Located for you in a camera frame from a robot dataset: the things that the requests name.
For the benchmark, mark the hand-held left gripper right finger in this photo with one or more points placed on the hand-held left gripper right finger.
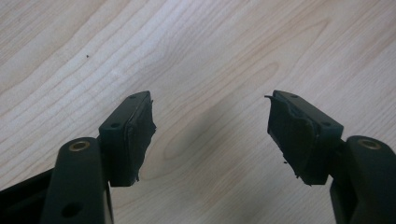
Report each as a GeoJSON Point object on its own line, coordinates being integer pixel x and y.
{"type": "Point", "coordinates": [311, 146]}

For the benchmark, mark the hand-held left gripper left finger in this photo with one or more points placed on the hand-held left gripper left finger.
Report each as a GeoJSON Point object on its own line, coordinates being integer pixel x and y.
{"type": "Point", "coordinates": [124, 143]}

